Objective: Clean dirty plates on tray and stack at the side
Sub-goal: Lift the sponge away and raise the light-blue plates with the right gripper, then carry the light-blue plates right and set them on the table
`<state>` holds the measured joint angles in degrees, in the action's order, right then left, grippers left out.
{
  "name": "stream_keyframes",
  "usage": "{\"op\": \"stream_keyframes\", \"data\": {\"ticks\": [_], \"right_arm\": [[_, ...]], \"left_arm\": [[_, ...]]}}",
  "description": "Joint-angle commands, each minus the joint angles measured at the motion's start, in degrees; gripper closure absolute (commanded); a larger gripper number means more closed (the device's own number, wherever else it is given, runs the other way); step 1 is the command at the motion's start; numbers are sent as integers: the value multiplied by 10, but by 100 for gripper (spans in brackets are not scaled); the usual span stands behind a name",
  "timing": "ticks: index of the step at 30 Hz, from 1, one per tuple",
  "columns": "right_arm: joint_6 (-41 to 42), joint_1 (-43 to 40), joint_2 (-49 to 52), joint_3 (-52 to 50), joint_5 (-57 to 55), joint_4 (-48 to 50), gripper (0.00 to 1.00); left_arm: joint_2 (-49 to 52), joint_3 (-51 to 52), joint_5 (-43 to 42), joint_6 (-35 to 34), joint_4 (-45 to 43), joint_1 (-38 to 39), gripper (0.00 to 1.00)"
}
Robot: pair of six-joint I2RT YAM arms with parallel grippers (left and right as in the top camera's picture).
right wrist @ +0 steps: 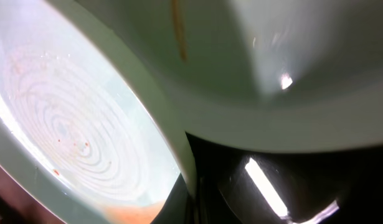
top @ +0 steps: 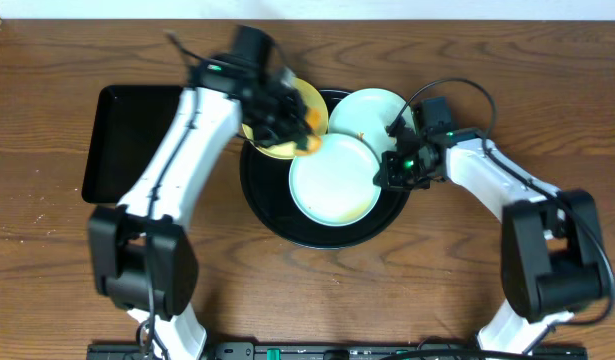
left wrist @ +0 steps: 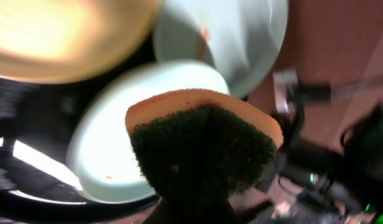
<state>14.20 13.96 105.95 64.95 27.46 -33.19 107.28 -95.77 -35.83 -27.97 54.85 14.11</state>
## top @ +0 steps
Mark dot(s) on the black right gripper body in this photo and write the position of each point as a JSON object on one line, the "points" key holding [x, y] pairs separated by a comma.
{"points": [[407, 171]]}

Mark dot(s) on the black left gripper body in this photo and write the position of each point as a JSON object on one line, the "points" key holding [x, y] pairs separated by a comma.
{"points": [[272, 123]]}

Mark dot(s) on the yellow plate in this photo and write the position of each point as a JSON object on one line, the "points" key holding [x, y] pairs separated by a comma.
{"points": [[312, 97]]}

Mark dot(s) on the orange green scrub sponge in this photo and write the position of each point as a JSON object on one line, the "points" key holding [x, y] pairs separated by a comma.
{"points": [[306, 140]]}

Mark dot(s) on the mint green plate with streak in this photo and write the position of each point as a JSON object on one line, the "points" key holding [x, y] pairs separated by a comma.
{"points": [[365, 114]]}

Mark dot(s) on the mint green plate front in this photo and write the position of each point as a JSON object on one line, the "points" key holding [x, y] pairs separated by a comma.
{"points": [[334, 186]]}

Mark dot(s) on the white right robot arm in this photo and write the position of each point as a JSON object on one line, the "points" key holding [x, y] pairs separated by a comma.
{"points": [[553, 261]]}

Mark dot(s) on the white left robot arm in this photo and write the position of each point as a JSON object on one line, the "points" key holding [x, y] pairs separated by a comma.
{"points": [[141, 256]]}

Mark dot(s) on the round black tray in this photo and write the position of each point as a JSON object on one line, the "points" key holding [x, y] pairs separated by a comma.
{"points": [[265, 185]]}

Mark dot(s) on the rectangular black tray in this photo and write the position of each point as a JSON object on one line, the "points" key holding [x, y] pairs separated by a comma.
{"points": [[130, 123]]}

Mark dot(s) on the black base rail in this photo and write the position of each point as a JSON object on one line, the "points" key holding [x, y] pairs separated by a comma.
{"points": [[249, 351]]}

